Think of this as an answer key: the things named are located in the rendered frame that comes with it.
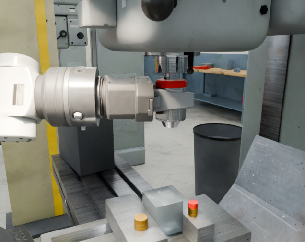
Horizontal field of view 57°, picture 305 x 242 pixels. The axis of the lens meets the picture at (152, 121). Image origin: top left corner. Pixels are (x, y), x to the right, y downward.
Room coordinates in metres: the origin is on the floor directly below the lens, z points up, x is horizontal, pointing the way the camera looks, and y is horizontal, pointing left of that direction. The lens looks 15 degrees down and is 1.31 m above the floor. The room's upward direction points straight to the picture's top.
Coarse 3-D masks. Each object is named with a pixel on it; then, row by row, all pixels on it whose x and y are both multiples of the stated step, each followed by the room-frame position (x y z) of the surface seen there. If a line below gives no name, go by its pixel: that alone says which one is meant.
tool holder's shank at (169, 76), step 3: (165, 75) 0.42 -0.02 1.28; (168, 75) 0.41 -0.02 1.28; (171, 75) 0.41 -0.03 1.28; (174, 75) 0.41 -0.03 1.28; (177, 75) 0.42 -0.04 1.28; (165, 78) 0.42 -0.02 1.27; (168, 78) 0.41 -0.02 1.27; (171, 78) 0.41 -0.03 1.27; (174, 78) 0.41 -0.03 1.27; (177, 78) 0.42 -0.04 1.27
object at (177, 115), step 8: (160, 88) 0.41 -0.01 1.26; (168, 88) 0.40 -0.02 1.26; (176, 88) 0.40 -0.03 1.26; (184, 88) 0.41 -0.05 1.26; (160, 112) 0.41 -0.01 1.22; (168, 112) 0.40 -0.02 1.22; (176, 112) 0.40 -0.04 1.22; (184, 112) 0.41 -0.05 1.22; (160, 120) 0.41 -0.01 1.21; (168, 120) 0.40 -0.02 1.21; (176, 120) 0.40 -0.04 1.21
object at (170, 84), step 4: (156, 80) 0.42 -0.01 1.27; (160, 80) 0.41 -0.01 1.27; (164, 80) 0.41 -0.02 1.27; (168, 80) 0.41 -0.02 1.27; (172, 80) 0.41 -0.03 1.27; (176, 80) 0.41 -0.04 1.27; (180, 80) 0.41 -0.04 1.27; (184, 80) 0.41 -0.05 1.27; (156, 84) 0.42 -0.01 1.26; (160, 84) 0.41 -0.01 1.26; (164, 84) 0.40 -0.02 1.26; (168, 84) 0.40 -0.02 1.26; (172, 84) 0.40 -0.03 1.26; (176, 84) 0.40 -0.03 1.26; (180, 84) 0.40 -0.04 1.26; (184, 84) 0.41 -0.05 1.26
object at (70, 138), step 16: (64, 128) 0.91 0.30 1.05; (80, 128) 0.80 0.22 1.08; (96, 128) 0.83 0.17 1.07; (112, 128) 0.86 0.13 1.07; (64, 144) 0.92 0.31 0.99; (80, 144) 0.80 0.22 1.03; (96, 144) 0.83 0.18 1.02; (112, 144) 0.86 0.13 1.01; (80, 160) 0.80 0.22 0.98; (96, 160) 0.83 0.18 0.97; (112, 160) 0.86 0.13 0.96
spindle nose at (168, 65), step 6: (162, 60) 0.40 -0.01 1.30; (168, 60) 0.40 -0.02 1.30; (174, 60) 0.40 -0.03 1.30; (180, 60) 0.40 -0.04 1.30; (186, 60) 0.41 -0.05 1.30; (162, 66) 0.40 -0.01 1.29; (168, 66) 0.40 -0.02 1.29; (174, 66) 0.40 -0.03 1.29; (180, 66) 0.40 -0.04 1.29; (186, 66) 0.41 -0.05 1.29; (156, 72) 0.42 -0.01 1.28; (162, 72) 0.40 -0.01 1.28; (168, 72) 0.40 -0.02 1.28; (174, 72) 0.40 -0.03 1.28; (180, 72) 0.40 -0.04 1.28; (186, 72) 0.41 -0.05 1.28
